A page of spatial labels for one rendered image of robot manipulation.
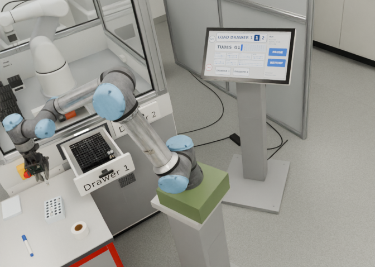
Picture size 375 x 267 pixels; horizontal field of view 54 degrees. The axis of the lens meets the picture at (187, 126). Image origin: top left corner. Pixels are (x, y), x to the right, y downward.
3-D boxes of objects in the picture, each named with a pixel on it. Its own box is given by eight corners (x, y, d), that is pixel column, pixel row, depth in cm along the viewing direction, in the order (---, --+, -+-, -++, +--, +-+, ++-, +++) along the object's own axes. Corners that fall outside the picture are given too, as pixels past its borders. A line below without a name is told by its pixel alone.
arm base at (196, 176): (210, 173, 169) (207, 158, 163) (189, 195, 160) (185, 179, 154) (185, 162, 177) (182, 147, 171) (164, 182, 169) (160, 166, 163)
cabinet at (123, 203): (193, 198, 272) (174, 111, 224) (60, 273, 238) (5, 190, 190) (140, 137, 342) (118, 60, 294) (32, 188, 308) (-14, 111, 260)
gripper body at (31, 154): (28, 177, 156) (17, 157, 149) (29, 165, 163) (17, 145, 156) (47, 171, 157) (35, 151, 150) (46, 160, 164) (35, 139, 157)
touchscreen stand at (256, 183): (278, 214, 249) (278, 87, 188) (215, 201, 266) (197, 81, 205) (289, 164, 284) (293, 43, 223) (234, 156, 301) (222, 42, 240)
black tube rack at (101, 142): (116, 161, 189) (113, 152, 185) (85, 177, 183) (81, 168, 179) (102, 141, 205) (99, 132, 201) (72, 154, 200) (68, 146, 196)
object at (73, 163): (130, 167, 185) (127, 158, 181) (82, 191, 176) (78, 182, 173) (103, 130, 214) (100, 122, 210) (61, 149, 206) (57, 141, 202)
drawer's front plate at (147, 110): (160, 117, 219) (157, 101, 212) (116, 137, 209) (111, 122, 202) (159, 115, 220) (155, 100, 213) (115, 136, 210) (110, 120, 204)
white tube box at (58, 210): (65, 218, 174) (62, 213, 172) (47, 224, 172) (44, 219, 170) (63, 200, 184) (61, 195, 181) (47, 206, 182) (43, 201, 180)
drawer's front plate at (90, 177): (135, 169, 185) (130, 153, 178) (81, 196, 175) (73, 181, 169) (134, 167, 186) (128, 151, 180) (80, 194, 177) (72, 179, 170)
